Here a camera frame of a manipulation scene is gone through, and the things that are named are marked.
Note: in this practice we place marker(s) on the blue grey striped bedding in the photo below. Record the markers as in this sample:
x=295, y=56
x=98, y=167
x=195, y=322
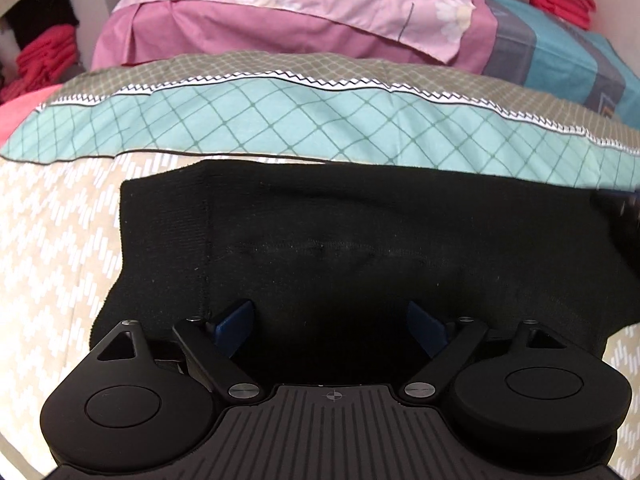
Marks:
x=560, y=55

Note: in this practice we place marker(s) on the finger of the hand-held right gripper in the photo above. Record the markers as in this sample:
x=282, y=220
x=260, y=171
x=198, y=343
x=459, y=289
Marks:
x=620, y=225

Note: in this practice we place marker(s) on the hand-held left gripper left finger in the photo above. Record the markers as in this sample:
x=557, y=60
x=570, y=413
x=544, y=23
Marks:
x=234, y=322

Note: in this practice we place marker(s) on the pink pillow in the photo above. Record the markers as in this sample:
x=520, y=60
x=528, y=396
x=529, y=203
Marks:
x=250, y=20

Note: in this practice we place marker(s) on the coral pink bed sheet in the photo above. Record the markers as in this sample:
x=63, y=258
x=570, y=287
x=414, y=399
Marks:
x=25, y=115

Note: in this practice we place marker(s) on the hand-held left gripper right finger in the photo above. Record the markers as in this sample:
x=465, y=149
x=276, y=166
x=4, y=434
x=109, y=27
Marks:
x=425, y=322

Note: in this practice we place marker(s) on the dark hanging clothes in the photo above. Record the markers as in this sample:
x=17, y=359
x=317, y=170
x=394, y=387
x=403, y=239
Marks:
x=30, y=0

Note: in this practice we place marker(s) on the black pants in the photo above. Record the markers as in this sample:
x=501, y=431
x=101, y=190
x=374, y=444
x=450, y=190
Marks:
x=350, y=220

